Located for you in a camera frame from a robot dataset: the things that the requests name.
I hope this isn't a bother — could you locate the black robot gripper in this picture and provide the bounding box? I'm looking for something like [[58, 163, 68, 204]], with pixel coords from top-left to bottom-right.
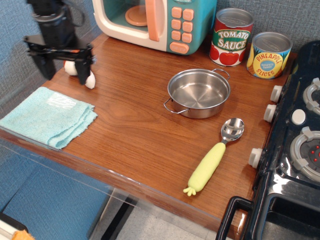
[[23, 0, 94, 85]]

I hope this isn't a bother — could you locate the teal toy microwave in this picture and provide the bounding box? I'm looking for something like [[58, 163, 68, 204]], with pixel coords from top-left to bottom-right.
[[92, 0, 217, 56]]

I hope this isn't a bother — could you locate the black toy stove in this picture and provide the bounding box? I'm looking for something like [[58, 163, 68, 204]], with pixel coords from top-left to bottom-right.
[[216, 40, 320, 240]]

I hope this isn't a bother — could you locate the pineapple slices can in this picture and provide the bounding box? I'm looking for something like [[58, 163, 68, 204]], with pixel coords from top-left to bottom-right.
[[246, 31, 293, 80]]

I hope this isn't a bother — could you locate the orange object at corner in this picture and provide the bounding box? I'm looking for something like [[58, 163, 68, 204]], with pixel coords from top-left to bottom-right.
[[11, 230, 35, 240]]

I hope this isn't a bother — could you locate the light blue cloth napkin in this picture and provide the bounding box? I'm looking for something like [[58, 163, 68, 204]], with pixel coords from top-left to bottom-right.
[[0, 87, 98, 150]]

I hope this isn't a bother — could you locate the plush white brown mushroom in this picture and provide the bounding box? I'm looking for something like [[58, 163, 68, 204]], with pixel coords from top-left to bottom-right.
[[63, 60, 96, 90]]

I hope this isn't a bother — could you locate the tomato sauce can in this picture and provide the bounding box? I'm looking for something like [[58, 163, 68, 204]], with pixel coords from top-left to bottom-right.
[[209, 8, 254, 67]]

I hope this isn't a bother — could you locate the small steel pot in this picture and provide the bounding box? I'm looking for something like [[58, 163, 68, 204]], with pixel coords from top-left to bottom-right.
[[163, 68, 231, 119]]

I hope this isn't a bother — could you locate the spoon with yellow handle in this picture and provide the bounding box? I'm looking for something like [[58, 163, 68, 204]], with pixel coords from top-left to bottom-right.
[[182, 117, 245, 197]]

